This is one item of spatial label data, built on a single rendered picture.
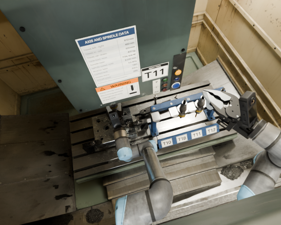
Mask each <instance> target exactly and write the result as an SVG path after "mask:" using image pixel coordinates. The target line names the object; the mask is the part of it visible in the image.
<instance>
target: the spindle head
mask: <svg viewBox="0 0 281 225"><path fill-rule="evenodd" d="M195 3H196V0H0V10H1V12H2V13H3V14H4V15H5V17H6V18H7V19H8V21H9V22H10V23H11V25H12V26H13V27H14V29H15V30H16V31H17V32H18V34H19V35H20V37H21V38H22V39H23V41H24V42H25V43H26V45H27V46H28V47H29V49H30V50H31V51H32V52H33V54H34V55H35V56H36V58H37V59H38V60H39V62H40V63H41V64H42V66H43V67H44V68H45V69H46V71H47V72H48V73H49V75H50V76H51V77H52V79H53V80H54V81H55V83H56V84H57V85H58V86H59V88H60V89H61V91H62V92H63V93H64V94H65V96H66V97H67V98H68V100H69V101H70V102H71V103H72V105H73V106H74V108H75V109H76V110H77V112H78V113H84V112H88V111H91V110H95V109H98V108H103V107H106V106H110V105H113V104H118V103H121V102H125V101H128V100H133V99H136V98H140V97H144V96H148V95H151V94H153V81H154V80H158V79H160V92H162V91H161V90H162V89H163V87H162V84H163V83H164V82H162V79H163V78H165V77H168V78H169V80H168V81H167V82H166V83H168V86H167V87H166V88H168V90H170V86H171V77H172V68H173V59H174V55H177V54H182V53H185V52H187V47H188V42H189V37H190V30H191V25H192V20H193V15H194V8H195ZM134 25H135V26H136V36H137V44H138V53H139V61H140V69H141V68H145V67H150V66H154V65H157V64H161V63H165V62H169V67H168V75H167V76H163V77H160V78H156V79H152V80H148V81H144V82H143V81H142V73H141V76H138V77H135V78H138V83H139V90H140V94H139V95H136V96H131V97H128V98H124V99H120V100H116V101H113V102H109V103H105V104H103V103H102V101H101V99H100V97H99V95H98V93H97V91H96V88H98V87H97V86H96V84H95V82H94V80H93V78H92V75H91V73H90V71H89V69H88V67H87V65H86V62H85V60H84V58H83V56H82V54H81V52H80V49H79V47H78V45H77V43H76V41H75V40H76V39H80V38H85V37H89V36H93V35H97V34H101V33H106V32H110V31H113V30H118V29H122V28H126V27H130V26H134ZM140 72H141V70H140ZM131 79H132V78H131ZM128 80H129V79H128ZM123 81H126V80H123ZM119 82H120V81H119ZM121 82H122V81H121ZM116 83H118V82H116ZM112 84H114V83H112ZM107 85H110V84H107ZM103 86H106V85H103ZM100 87H101V86H100Z"/></svg>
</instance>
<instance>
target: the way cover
mask: <svg viewBox="0 0 281 225"><path fill-rule="evenodd" d="M214 154H215V152H214V149H213V147H212V146H207V147H204V148H201V149H198V150H194V151H190V152H187V153H183V154H180V155H176V156H173V157H170V158H166V159H163V160H159V162H160V165H161V167H162V169H163V172H164V174H165V177H166V179H168V180H169V181H170V183H171V186H172V189H173V197H174V196H178V195H181V194H184V193H187V192H191V191H194V190H197V189H200V188H204V187H207V186H211V185H213V184H217V183H220V182H222V180H221V178H220V176H219V174H218V172H217V170H216V168H218V167H219V166H218V164H217V162H216V160H215V158H214V156H213V155H214ZM102 180H103V186H104V187H106V188H107V195H108V200H111V201H112V207H113V214H115V205H116V201H117V200H118V199H119V198H121V197H124V196H126V195H131V194H135V193H138V192H142V191H146V190H149V186H150V181H149V177H148V174H147V170H146V167H145V165H142V166H139V167H135V168H131V169H128V170H125V171H121V172H118V173H114V174H111V175H107V176H104V177H102Z"/></svg>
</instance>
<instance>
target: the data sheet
mask: <svg viewBox="0 0 281 225"><path fill-rule="evenodd" d="M75 41H76V43H77V45H78V47H79V49H80V52H81V54H82V56H83V58H84V60H85V62H86V65H87V67H88V69H89V71H90V73H91V75H92V78H93V80H94V82H95V84H96V86H97V87H100V86H103V85H107V84H111V83H116V82H119V81H123V80H127V79H131V78H135V77H138V76H141V69H140V61H139V53H138V44H137V36H136V26H135V25H134V26H130V27H126V28H122V29H118V30H113V31H110V32H106V33H101V34H97V35H93V36H89V37H84V38H80V39H76V40H75Z"/></svg>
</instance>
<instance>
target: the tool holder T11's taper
mask: <svg viewBox="0 0 281 225"><path fill-rule="evenodd" d="M197 105H198V106H199V107H203V106H204V105H205V98H204V99H203V98H202V96H201V97H200V99H199V100H198V102H197Z"/></svg>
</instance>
